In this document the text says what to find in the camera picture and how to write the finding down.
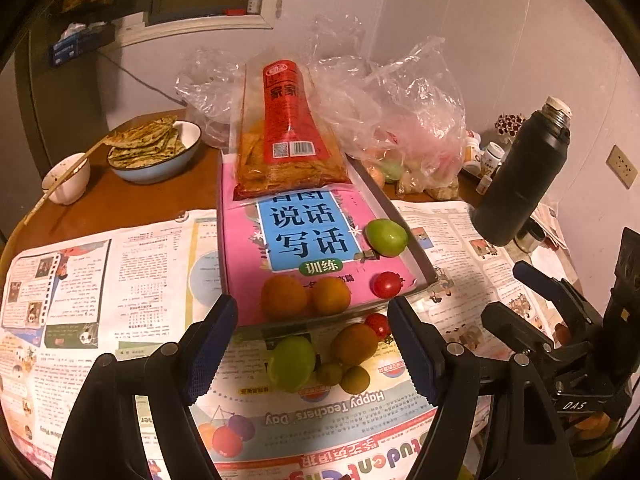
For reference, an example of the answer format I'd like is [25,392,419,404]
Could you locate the large orange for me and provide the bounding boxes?
[260,275,307,322]

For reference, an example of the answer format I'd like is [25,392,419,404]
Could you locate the red and white ornament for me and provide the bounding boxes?
[495,112,526,136]

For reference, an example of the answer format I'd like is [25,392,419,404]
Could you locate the stack of white papers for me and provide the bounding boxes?
[530,200,568,251]

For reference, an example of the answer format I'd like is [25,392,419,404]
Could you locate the clear plastic bag of produce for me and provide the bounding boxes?
[305,15,468,201]

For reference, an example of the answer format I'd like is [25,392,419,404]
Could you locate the red label snack packet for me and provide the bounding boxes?
[234,60,348,201]

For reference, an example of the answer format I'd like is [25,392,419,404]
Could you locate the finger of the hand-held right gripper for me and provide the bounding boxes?
[513,261,607,361]
[481,301,576,396]

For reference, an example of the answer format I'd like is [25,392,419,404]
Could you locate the wall power outlet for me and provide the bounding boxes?
[606,145,640,190]

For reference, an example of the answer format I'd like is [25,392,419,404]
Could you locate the grey shallow cardboard box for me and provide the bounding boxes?
[215,147,438,331]

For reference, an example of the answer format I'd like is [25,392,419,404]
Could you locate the thin black wall cable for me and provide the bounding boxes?
[97,49,187,107]

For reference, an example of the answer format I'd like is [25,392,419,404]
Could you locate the small olive-green fruit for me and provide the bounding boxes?
[339,365,372,396]
[316,361,344,387]

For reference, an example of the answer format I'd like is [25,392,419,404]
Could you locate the blue enamel bowl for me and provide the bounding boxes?
[107,121,202,185]

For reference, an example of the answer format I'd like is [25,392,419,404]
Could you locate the white framed cabinet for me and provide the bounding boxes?
[120,0,283,48]

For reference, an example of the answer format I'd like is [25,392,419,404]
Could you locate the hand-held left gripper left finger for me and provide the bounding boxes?
[52,294,239,480]

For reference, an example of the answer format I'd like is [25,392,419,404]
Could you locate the green jujube fruit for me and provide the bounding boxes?
[364,218,409,259]
[266,335,317,393]

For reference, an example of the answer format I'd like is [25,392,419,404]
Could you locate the orange tangerine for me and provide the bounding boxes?
[311,276,351,317]
[331,323,379,367]

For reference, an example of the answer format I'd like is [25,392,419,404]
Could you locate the pink and blue book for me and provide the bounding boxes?
[222,160,418,321]

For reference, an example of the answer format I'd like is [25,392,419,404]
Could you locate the black thermos bottle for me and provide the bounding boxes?
[471,96,572,247]

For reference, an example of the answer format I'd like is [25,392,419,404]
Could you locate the blue box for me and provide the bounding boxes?
[49,22,116,68]

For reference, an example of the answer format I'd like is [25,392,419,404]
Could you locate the wooden chopsticks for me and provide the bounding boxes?
[22,132,121,226]

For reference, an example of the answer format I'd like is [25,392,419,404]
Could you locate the crumpled empty clear plastic bag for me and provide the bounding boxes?
[175,47,261,150]

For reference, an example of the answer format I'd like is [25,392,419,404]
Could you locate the colourful newspaper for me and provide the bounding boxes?
[0,199,566,480]

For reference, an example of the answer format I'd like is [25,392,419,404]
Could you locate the stack of flat pancakes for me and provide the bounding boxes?
[105,115,188,168]

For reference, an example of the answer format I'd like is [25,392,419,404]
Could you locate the red cherry tomato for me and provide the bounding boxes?
[371,271,404,299]
[363,312,392,339]

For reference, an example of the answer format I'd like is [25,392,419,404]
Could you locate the small steel cup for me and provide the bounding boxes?
[515,220,548,253]

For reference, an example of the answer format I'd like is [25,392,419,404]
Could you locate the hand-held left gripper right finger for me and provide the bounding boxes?
[387,296,572,480]

